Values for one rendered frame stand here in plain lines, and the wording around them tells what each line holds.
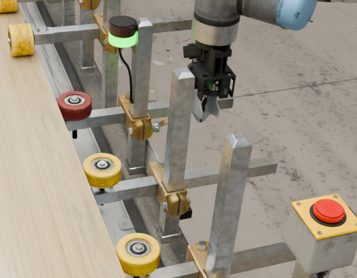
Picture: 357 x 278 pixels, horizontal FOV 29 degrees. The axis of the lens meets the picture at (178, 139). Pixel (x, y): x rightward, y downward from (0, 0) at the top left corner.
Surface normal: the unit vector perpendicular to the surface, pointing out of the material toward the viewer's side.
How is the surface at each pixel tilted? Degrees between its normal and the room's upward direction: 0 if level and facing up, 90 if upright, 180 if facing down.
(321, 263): 90
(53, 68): 0
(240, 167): 90
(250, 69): 0
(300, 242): 90
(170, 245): 0
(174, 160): 90
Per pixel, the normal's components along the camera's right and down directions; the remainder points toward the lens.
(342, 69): 0.08, -0.80
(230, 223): 0.34, 0.58
